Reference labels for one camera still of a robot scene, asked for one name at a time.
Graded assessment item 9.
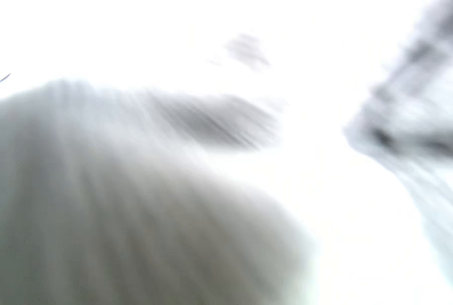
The grey cloth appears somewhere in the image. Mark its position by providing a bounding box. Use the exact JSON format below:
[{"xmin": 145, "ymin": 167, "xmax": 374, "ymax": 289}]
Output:
[{"xmin": 0, "ymin": 80, "xmax": 313, "ymax": 304}]

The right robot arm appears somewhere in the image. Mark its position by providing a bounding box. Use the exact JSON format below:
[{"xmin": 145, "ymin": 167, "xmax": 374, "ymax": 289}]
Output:
[{"xmin": 344, "ymin": 1, "xmax": 453, "ymax": 288}]

